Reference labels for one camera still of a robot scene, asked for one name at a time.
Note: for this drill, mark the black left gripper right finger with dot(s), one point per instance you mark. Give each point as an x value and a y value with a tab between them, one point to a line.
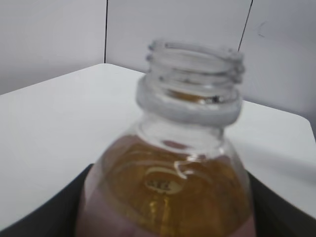
276	217

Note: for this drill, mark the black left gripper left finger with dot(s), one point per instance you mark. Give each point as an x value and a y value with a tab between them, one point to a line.
55	218

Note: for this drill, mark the peach oolong tea bottle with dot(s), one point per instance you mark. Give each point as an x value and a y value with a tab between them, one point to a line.
174	173

